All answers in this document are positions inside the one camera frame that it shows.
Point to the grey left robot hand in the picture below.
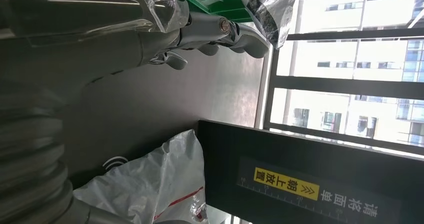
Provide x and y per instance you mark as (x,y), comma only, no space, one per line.
(99,50)

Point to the grey mailer package red print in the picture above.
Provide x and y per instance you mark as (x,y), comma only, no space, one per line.
(149,182)

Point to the crumpled grey mailer package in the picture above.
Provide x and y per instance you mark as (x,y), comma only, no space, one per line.
(271,7)

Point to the green plastic crate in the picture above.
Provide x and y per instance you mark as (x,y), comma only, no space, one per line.
(218,4)

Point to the black scanner column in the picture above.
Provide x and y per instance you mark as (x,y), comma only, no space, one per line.
(298,156)

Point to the yellow and black column label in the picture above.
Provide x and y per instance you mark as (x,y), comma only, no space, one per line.
(285,184)

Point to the black window frame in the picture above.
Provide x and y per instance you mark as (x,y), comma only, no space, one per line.
(331,87)

